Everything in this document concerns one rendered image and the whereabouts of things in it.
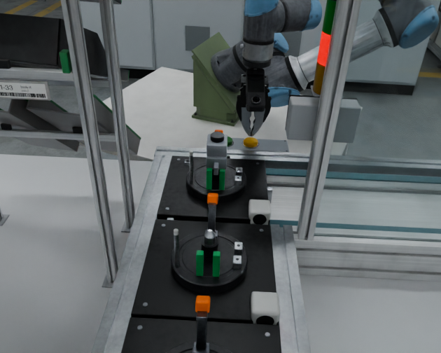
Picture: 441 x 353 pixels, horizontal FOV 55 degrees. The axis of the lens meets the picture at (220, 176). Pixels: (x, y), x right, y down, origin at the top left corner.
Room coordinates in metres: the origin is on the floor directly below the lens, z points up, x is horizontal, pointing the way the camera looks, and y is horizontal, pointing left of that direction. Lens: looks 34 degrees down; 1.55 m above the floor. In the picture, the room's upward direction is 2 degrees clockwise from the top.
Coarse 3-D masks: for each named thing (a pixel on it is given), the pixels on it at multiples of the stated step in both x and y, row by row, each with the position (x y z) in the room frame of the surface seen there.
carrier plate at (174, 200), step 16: (176, 160) 0.92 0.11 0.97; (240, 160) 0.93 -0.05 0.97; (256, 160) 0.93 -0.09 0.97; (176, 176) 0.84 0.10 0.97; (256, 176) 0.86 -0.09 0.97; (176, 192) 0.78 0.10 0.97; (256, 192) 0.79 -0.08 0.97; (160, 208) 0.72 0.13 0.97; (176, 208) 0.72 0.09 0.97; (192, 208) 0.73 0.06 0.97; (208, 208) 0.73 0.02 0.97; (224, 208) 0.73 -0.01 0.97; (240, 208) 0.73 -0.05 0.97
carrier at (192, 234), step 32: (160, 224) 0.67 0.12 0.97; (192, 224) 0.67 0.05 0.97; (224, 224) 0.68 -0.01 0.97; (256, 224) 0.68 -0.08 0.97; (160, 256) 0.58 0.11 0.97; (192, 256) 0.56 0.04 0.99; (224, 256) 0.56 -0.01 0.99; (256, 256) 0.59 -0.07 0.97; (160, 288) 0.50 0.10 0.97; (192, 288) 0.50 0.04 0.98; (224, 288) 0.50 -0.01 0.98; (256, 288) 0.51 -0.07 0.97; (192, 320) 0.44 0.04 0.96; (224, 320) 0.44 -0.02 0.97; (256, 320) 0.44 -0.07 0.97
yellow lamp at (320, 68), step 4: (316, 64) 0.70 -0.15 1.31; (320, 64) 0.69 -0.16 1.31; (316, 68) 0.69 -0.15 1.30; (320, 68) 0.68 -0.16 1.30; (324, 68) 0.68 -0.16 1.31; (316, 72) 0.69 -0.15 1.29; (320, 72) 0.68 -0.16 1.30; (316, 76) 0.69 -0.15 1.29; (320, 76) 0.68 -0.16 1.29; (316, 80) 0.69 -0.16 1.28; (320, 80) 0.68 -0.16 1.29; (316, 84) 0.69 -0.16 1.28; (320, 84) 0.68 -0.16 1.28; (316, 88) 0.68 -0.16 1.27; (320, 88) 0.68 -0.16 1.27; (316, 92) 0.68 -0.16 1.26; (320, 92) 0.68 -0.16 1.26
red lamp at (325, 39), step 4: (324, 36) 0.69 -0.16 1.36; (328, 36) 0.68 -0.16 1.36; (324, 40) 0.68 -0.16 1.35; (328, 40) 0.68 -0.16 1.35; (320, 44) 0.70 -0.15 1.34; (324, 44) 0.68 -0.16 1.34; (328, 44) 0.68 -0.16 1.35; (320, 48) 0.69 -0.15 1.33; (324, 48) 0.68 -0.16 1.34; (320, 52) 0.69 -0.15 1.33; (324, 52) 0.68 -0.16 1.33; (320, 56) 0.69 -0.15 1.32; (324, 56) 0.68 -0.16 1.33; (320, 60) 0.69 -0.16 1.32; (324, 60) 0.68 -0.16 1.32; (324, 64) 0.68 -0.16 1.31
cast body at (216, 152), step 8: (208, 136) 0.82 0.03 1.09; (216, 136) 0.81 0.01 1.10; (224, 136) 0.82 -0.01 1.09; (208, 144) 0.79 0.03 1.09; (216, 144) 0.79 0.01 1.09; (224, 144) 0.79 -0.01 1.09; (208, 152) 0.79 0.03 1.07; (216, 152) 0.79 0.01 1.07; (224, 152) 0.79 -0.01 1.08; (208, 160) 0.79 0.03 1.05; (216, 160) 0.79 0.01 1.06; (224, 160) 0.79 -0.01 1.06; (216, 168) 0.77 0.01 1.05; (224, 168) 0.79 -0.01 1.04
